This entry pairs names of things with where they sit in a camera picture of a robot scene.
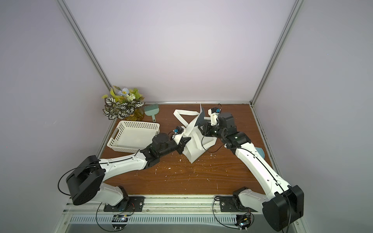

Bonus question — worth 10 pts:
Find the white insulated delivery bag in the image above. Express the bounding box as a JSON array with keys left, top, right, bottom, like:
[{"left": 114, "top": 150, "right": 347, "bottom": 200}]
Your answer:
[{"left": 173, "top": 107, "right": 217, "bottom": 163}]

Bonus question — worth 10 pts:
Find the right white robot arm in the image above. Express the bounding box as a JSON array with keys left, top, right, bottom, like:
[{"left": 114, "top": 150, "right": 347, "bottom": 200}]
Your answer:
[{"left": 200, "top": 108, "right": 304, "bottom": 232}]

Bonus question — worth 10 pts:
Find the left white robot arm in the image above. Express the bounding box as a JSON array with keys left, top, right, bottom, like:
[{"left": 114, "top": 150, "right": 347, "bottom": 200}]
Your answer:
[{"left": 66, "top": 133, "right": 191, "bottom": 208}]

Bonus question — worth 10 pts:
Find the white perforated plastic basket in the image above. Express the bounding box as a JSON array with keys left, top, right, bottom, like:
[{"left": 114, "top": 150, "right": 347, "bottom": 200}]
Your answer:
[{"left": 107, "top": 120, "right": 160, "bottom": 153}]

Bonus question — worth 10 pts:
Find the teal dustpan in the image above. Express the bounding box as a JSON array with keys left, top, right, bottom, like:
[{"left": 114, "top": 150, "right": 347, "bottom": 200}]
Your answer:
[{"left": 255, "top": 147, "right": 265, "bottom": 159}]

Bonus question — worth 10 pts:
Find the artificial plant with striped leaves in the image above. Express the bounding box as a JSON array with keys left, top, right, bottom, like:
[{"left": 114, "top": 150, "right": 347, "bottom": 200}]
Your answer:
[{"left": 102, "top": 86, "right": 145, "bottom": 121}]

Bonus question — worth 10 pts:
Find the left circuit board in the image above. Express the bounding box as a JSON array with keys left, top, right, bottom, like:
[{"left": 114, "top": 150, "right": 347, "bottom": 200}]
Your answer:
[{"left": 111, "top": 215, "right": 129, "bottom": 232}]

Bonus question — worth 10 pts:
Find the circuit board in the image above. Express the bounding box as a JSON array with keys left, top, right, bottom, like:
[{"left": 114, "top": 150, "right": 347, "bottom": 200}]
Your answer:
[
  {"left": 111, "top": 215, "right": 129, "bottom": 232},
  {"left": 235, "top": 213, "right": 254, "bottom": 231}
]

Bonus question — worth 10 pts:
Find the right circuit board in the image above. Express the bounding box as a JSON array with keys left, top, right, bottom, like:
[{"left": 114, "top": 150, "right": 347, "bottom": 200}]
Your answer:
[{"left": 235, "top": 213, "right": 254, "bottom": 231}]

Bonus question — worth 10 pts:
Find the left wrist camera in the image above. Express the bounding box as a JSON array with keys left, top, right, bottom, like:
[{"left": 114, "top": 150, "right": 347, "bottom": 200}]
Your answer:
[{"left": 172, "top": 126, "right": 185, "bottom": 145}]

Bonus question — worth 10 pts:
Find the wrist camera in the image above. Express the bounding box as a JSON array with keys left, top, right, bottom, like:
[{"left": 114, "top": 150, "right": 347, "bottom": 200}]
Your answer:
[
  {"left": 172, "top": 126, "right": 185, "bottom": 145},
  {"left": 208, "top": 107, "right": 221, "bottom": 126}
]

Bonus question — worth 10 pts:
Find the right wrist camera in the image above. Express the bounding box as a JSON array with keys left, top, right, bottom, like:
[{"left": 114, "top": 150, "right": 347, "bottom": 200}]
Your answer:
[{"left": 208, "top": 107, "right": 221, "bottom": 126}]

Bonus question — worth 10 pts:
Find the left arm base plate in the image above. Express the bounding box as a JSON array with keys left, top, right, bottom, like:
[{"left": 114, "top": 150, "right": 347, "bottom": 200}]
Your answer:
[{"left": 104, "top": 196, "right": 145, "bottom": 212}]

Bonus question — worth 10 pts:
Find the aluminium mounting rail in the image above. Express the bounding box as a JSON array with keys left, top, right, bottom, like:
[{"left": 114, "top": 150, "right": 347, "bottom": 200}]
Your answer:
[{"left": 63, "top": 195, "right": 264, "bottom": 231}]

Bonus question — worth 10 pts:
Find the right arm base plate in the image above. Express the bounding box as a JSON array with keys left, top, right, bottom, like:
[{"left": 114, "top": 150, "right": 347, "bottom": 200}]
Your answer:
[{"left": 215, "top": 196, "right": 256, "bottom": 213}]

